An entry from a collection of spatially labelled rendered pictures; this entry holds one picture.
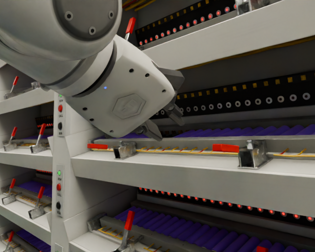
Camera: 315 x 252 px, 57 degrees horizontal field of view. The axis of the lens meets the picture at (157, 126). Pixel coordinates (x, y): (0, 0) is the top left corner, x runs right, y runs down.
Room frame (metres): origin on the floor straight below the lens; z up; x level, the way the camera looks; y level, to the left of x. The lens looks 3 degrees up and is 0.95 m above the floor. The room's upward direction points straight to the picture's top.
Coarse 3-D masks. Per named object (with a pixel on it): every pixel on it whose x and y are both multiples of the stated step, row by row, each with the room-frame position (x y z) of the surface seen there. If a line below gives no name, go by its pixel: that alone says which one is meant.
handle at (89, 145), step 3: (120, 141) 0.55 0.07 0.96; (87, 144) 0.51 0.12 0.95; (90, 144) 0.50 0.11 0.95; (93, 144) 0.50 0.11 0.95; (96, 144) 0.51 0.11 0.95; (99, 144) 0.51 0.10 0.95; (102, 144) 0.52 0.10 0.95; (105, 144) 0.52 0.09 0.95; (120, 144) 0.55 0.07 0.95; (87, 147) 0.51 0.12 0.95; (90, 147) 0.50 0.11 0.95; (93, 147) 0.50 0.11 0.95; (96, 147) 0.51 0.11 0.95; (99, 147) 0.51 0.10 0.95; (102, 147) 0.52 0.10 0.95; (105, 147) 0.52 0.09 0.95; (108, 147) 0.53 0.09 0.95; (111, 147) 0.53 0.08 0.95; (114, 147) 0.54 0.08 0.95; (117, 147) 0.54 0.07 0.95
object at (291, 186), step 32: (96, 128) 0.72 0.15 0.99; (96, 160) 0.59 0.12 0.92; (128, 160) 0.52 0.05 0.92; (160, 160) 0.48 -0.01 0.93; (192, 160) 0.44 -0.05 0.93; (224, 160) 0.40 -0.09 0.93; (288, 160) 0.35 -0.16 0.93; (192, 192) 0.42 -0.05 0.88; (224, 192) 0.38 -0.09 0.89; (256, 192) 0.34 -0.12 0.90; (288, 192) 0.32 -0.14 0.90
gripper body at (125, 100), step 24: (120, 48) 0.29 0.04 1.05; (120, 72) 0.29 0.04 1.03; (144, 72) 0.31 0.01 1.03; (72, 96) 0.30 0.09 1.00; (96, 96) 0.31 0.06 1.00; (120, 96) 0.32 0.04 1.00; (144, 96) 0.33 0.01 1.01; (168, 96) 0.35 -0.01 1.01; (96, 120) 0.34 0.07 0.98; (120, 120) 0.35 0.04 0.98; (144, 120) 0.36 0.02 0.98
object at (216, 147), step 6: (216, 144) 0.31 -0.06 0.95; (222, 144) 0.31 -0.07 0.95; (228, 144) 0.32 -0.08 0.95; (246, 144) 0.36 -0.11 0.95; (252, 144) 0.35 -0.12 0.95; (216, 150) 0.31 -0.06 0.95; (222, 150) 0.31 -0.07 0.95; (228, 150) 0.32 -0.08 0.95; (234, 150) 0.32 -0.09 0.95; (240, 150) 0.33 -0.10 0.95; (246, 150) 0.34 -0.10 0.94
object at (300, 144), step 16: (112, 144) 0.63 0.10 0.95; (144, 144) 0.56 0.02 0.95; (160, 144) 0.52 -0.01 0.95; (176, 144) 0.50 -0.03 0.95; (192, 144) 0.47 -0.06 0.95; (208, 144) 0.45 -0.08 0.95; (240, 144) 0.41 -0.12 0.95; (272, 144) 0.37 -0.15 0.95; (288, 144) 0.36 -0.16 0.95; (304, 144) 0.34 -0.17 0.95
